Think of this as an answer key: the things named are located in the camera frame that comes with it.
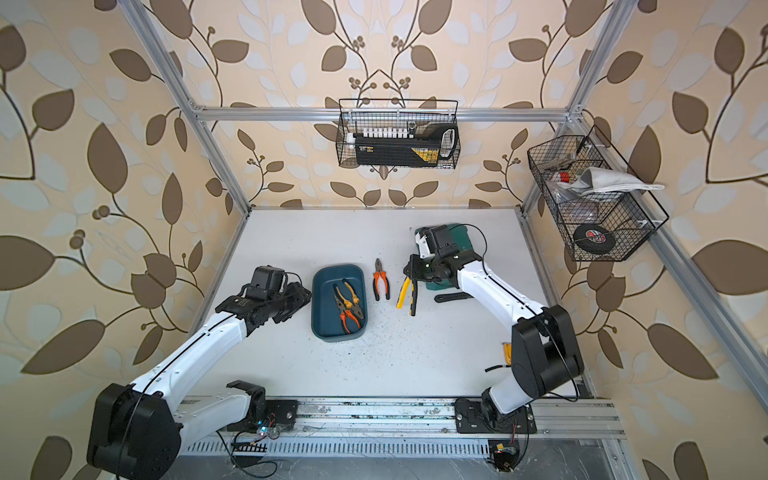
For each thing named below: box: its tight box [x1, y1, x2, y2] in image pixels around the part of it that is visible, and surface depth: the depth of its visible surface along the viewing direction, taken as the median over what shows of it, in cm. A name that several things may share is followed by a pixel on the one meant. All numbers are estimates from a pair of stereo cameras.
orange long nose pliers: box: [334, 296, 361, 334], surface depth 93 cm
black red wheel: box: [573, 223, 617, 255], surface depth 73 cm
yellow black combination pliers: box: [396, 276, 418, 317], surface depth 84 cm
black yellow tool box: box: [354, 124, 459, 168], surface depth 86 cm
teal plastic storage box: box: [311, 264, 368, 342], surface depth 96 cm
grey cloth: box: [557, 167, 665, 195], surface depth 63 cm
